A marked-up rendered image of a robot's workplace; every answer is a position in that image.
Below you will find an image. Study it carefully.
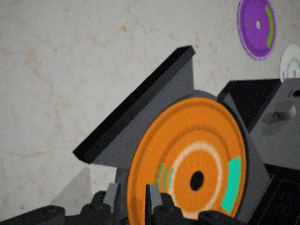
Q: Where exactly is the orange cd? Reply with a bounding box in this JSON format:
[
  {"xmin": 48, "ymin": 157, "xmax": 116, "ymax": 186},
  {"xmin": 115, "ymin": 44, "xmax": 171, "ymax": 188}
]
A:
[{"xmin": 126, "ymin": 98, "xmax": 246, "ymax": 225}]

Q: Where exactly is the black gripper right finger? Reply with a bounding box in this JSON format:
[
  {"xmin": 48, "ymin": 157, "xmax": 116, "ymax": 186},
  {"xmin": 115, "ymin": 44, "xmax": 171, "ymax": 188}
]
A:
[{"xmin": 145, "ymin": 185, "xmax": 249, "ymax": 225}]

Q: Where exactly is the purple cd with green arc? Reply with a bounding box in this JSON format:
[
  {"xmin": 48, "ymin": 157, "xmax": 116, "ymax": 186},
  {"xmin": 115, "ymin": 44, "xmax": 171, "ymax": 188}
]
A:
[{"xmin": 237, "ymin": 0, "xmax": 276, "ymax": 60}]

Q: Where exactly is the white cd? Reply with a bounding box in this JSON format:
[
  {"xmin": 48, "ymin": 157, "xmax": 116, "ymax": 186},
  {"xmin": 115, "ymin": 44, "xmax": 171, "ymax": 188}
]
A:
[{"xmin": 279, "ymin": 44, "xmax": 300, "ymax": 83}]

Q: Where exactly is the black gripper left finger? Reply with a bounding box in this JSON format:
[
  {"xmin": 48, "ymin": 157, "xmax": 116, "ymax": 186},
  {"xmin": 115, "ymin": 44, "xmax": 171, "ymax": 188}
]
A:
[{"xmin": 0, "ymin": 183, "xmax": 121, "ymax": 225}]

